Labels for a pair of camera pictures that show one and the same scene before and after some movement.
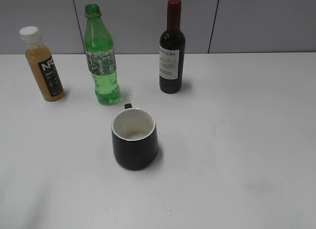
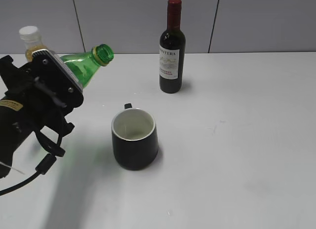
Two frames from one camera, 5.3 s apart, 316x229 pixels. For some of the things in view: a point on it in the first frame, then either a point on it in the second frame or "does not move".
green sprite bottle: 100,56 to 84,65
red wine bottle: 172,50 does not move
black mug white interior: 135,142 does not move
